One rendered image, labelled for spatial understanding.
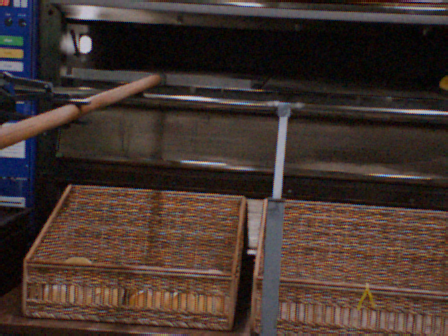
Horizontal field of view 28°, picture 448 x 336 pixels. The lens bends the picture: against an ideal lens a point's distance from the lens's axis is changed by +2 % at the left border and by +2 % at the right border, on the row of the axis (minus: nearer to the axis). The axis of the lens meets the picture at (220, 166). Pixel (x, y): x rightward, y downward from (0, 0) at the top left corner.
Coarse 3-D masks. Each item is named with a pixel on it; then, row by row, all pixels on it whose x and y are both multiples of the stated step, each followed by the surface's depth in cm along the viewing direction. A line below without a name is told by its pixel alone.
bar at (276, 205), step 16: (80, 96) 241; (144, 96) 239; (160, 96) 239; (176, 96) 239; (192, 96) 239; (208, 96) 239; (288, 112) 235; (304, 112) 236; (320, 112) 236; (336, 112) 235; (352, 112) 235; (368, 112) 234; (384, 112) 234; (400, 112) 234; (416, 112) 233; (432, 112) 233; (272, 208) 217; (272, 224) 218; (272, 240) 218; (272, 256) 219; (272, 272) 220; (272, 288) 220; (272, 304) 221; (272, 320) 221
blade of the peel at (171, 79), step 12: (72, 72) 279; (84, 72) 279; (96, 72) 278; (108, 72) 278; (120, 72) 277; (132, 72) 277; (180, 84) 276; (192, 84) 276; (204, 84) 276; (216, 84) 275; (228, 84) 275; (240, 84) 274; (252, 84) 285
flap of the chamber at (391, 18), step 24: (72, 0) 260; (96, 0) 260; (120, 0) 259; (192, 24) 275; (216, 24) 272; (240, 24) 269; (264, 24) 267; (288, 24) 264; (312, 24) 262; (336, 24) 260; (360, 24) 258; (384, 24) 256; (408, 24) 254; (432, 24) 252
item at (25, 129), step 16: (144, 80) 245; (160, 80) 266; (96, 96) 192; (112, 96) 202; (128, 96) 222; (48, 112) 158; (64, 112) 164; (80, 112) 174; (0, 128) 136; (16, 128) 139; (32, 128) 145; (48, 128) 154; (0, 144) 130
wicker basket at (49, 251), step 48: (96, 192) 279; (144, 192) 277; (48, 240) 256; (96, 240) 277; (144, 240) 276; (192, 240) 275; (240, 240) 250; (48, 288) 236; (144, 288) 234; (192, 288) 234
